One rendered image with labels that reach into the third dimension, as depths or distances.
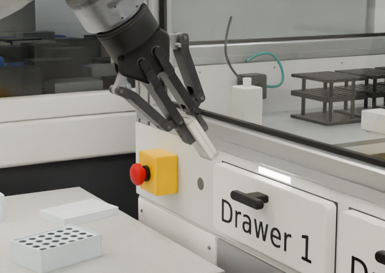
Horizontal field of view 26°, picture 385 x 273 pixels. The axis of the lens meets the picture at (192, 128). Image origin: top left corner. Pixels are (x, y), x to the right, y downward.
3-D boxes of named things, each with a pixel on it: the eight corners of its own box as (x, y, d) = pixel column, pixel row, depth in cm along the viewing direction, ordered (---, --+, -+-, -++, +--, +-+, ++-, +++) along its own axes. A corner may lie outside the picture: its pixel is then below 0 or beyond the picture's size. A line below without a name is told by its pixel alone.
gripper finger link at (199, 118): (179, 103, 113) (195, 90, 114) (197, 132, 115) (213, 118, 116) (185, 105, 112) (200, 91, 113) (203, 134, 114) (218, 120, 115)
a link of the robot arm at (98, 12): (137, -43, 101) (162, -3, 103) (106, -41, 109) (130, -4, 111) (81, 1, 98) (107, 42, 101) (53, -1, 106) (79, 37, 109)
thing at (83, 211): (64, 227, 156) (64, 218, 156) (39, 217, 162) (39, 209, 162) (118, 214, 165) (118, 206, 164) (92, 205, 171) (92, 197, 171)
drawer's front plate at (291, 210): (323, 284, 112) (326, 205, 110) (212, 228, 136) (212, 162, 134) (334, 282, 113) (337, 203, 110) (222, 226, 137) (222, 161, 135)
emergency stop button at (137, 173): (137, 188, 147) (137, 166, 146) (128, 183, 151) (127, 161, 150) (152, 186, 149) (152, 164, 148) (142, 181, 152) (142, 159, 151)
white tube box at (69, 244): (41, 274, 132) (40, 251, 131) (11, 261, 138) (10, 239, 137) (102, 255, 141) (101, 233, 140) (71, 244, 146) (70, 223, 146)
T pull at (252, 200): (257, 210, 118) (257, 201, 117) (229, 198, 124) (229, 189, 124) (278, 207, 119) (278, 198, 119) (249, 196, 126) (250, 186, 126)
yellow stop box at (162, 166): (153, 197, 147) (152, 157, 146) (135, 188, 153) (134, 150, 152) (178, 193, 150) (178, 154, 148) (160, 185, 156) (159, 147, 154)
